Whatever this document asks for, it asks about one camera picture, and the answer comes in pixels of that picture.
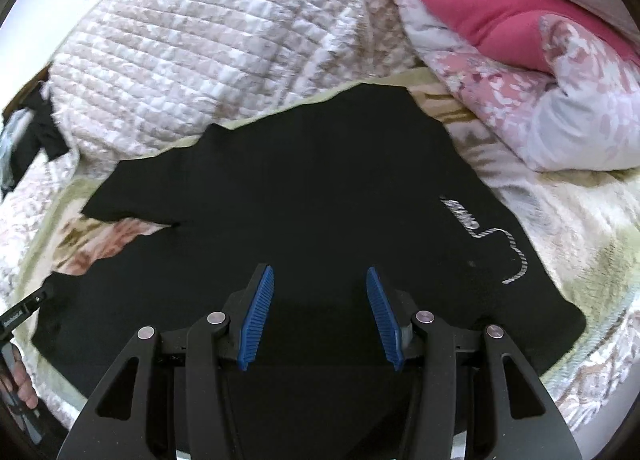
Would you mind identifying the black pants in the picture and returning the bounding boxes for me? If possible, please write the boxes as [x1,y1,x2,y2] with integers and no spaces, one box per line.
[30,82,587,460]

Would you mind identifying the person's left hand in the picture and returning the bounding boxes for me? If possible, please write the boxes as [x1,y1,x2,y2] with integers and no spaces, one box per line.
[1,344,39,409]

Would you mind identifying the dark clothes pile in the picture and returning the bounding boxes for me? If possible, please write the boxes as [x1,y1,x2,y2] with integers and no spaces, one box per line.
[1,81,70,196]

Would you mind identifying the floral fleece blanket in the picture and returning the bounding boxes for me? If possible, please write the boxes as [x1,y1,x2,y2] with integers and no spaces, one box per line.
[1,68,639,454]

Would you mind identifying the quilted beige bedspread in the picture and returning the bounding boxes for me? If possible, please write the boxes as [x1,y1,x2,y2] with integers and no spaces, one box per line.
[1,0,416,299]

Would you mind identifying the pink floral comforter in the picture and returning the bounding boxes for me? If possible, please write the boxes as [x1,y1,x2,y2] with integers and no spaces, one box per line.
[394,0,639,171]

